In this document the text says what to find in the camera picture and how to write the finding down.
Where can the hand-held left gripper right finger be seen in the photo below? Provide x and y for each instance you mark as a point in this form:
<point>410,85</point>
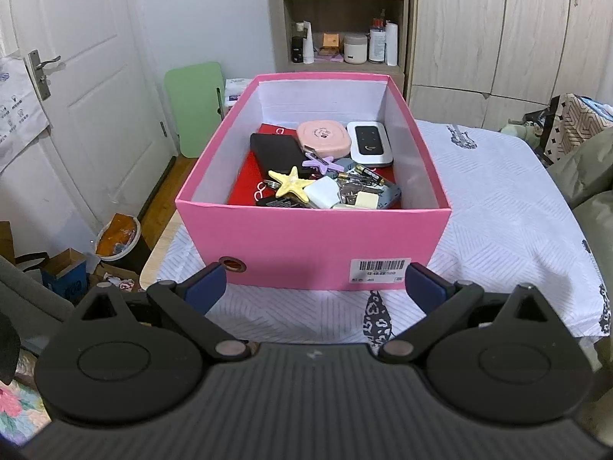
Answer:
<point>424,288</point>

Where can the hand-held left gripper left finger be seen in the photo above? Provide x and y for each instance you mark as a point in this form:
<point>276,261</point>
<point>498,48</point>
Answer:
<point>206,288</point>

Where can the pink cardboard box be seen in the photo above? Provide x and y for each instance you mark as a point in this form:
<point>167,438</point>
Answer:
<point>287,244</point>

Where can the blue grey device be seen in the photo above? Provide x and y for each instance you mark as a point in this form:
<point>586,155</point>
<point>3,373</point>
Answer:
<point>390,196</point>

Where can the cream square eraser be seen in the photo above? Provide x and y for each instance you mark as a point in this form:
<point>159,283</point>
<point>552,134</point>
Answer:
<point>366,200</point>

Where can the bunch of metal keys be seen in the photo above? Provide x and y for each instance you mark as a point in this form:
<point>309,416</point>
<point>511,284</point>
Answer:
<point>352,191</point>

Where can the black and gold cylindrical battery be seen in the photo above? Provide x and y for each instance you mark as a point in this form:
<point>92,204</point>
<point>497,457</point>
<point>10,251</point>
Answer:
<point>371,175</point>

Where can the yellow starfish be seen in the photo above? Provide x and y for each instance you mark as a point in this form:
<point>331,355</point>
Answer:
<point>287,182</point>

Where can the white charger cube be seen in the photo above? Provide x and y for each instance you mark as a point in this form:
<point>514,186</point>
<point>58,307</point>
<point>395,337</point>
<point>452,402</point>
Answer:
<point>322,191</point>

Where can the black case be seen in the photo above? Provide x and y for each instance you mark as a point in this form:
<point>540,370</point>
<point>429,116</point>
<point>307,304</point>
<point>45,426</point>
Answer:
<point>275,155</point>

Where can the white portable router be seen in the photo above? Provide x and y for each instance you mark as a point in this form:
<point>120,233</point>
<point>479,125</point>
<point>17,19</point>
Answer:
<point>371,146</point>

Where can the purple star toy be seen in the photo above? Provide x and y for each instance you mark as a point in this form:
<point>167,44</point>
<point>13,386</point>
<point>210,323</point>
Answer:
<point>325,163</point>

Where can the beige bed edge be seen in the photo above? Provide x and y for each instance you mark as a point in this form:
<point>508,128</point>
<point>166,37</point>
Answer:
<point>160,244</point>

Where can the trash bin with orange bag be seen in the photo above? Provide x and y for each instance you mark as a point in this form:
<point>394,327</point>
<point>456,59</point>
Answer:
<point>117,239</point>

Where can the white patterned bedsheet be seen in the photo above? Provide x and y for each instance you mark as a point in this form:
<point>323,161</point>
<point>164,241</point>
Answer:
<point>503,211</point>

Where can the black door bottom strip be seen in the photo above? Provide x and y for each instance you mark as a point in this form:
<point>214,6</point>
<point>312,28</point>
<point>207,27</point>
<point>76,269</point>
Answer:
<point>155,189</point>

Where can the small open cardboard box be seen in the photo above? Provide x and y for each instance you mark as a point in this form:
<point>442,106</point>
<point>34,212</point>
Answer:
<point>67,282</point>

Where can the pink rounded square case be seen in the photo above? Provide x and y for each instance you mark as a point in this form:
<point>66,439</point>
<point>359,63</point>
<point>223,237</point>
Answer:
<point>323,136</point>

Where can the grey cloth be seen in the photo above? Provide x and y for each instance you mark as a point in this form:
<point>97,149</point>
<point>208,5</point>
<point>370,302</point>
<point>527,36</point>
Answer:
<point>24,297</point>

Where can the pale green cloth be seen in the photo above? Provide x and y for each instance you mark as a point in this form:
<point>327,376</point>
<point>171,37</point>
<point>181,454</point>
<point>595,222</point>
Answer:
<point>517,132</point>

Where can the green board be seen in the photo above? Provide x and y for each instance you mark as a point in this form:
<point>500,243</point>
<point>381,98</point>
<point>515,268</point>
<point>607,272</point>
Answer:
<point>191,105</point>

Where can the plastic bag of tissue packs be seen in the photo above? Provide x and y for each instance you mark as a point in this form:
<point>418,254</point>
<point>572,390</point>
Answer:
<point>234,91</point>

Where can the brown paper bag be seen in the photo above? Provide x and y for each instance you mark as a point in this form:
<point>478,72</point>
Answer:
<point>6,244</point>

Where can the olive green blanket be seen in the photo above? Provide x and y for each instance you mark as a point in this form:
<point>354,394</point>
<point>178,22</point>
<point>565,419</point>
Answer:
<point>594,172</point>

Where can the white door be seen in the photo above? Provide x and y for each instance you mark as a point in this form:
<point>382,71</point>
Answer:
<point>96,105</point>

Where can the floral cloth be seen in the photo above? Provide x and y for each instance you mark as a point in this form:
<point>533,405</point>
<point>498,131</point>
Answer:
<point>19,407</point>

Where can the patterned shopping bag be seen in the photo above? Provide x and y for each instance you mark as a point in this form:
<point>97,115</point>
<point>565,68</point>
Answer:
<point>579,120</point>

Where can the white paper roll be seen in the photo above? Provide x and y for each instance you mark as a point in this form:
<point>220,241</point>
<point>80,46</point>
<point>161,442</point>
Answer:
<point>392,45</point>

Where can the white bottle with red cap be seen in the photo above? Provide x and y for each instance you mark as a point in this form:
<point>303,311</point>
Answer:
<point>377,45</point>

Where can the white jar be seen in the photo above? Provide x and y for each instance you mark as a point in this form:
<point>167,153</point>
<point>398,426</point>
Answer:
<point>355,50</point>

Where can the stack of pink booklets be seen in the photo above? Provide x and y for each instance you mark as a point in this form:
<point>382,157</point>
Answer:
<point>330,56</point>

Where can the white printed bag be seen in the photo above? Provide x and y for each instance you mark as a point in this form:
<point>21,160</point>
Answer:
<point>19,115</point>

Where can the black bottle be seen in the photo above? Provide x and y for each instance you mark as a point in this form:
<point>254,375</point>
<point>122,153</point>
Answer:
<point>297,48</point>

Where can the light wooden wardrobe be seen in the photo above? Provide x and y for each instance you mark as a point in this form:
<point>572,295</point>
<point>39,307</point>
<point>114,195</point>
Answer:
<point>459,33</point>

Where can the white tube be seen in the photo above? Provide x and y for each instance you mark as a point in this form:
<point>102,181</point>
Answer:
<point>308,45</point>

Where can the wooden shelf unit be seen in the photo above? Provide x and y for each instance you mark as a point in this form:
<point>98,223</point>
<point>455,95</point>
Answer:
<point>274,33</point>

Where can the small orange box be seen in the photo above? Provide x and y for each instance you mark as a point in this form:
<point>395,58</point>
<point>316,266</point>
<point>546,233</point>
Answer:
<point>331,41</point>

